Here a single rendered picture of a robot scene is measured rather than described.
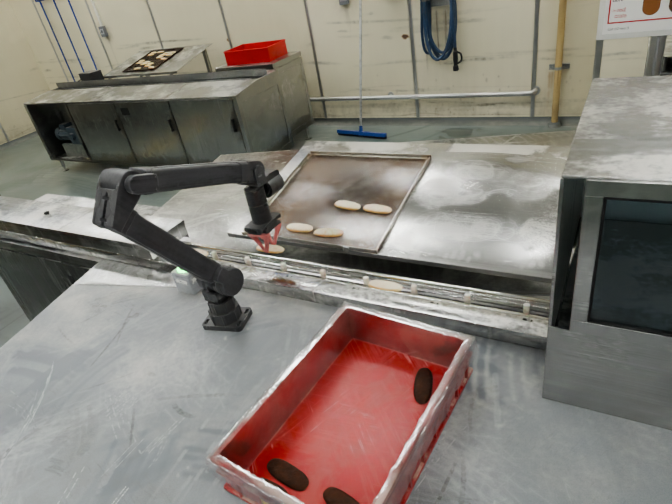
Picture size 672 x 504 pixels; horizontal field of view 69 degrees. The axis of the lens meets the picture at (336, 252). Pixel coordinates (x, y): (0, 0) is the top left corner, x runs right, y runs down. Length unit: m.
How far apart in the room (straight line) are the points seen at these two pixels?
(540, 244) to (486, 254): 0.14
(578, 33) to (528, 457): 4.08
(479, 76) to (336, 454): 4.28
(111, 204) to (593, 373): 0.98
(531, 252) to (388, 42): 4.01
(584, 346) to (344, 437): 0.48
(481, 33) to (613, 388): 4.11
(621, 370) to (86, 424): 1.12
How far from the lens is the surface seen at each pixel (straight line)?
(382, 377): 1.12
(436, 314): 1.20
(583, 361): 1.00
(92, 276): 1.91
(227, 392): 1.20
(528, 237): 1.40
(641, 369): 1.00
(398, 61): 5.15
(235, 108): 4.13
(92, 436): 1.28
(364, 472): 0.98
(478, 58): 4.91
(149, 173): 1.10
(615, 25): 1.80
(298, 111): 5.06
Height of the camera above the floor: 1.64
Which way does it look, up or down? 31 degrees down
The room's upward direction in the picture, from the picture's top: 11 degrees counter-clockwise
